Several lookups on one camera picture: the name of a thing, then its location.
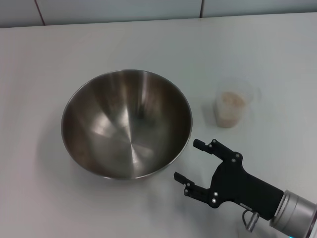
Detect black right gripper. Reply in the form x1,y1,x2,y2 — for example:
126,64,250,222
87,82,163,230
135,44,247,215
174,139,284,221

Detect clear plastic measuring cup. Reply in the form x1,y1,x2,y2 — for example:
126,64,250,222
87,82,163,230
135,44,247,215
213,78,263,128

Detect beige rice grains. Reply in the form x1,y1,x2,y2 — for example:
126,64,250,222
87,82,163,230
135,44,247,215
214,91,247,127

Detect stainless steel mixing bowl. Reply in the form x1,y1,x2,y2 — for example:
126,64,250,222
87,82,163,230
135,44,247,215
61,69,193,180

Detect right gripper connector cable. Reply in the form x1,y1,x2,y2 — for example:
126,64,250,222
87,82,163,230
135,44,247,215
241,209,260,233

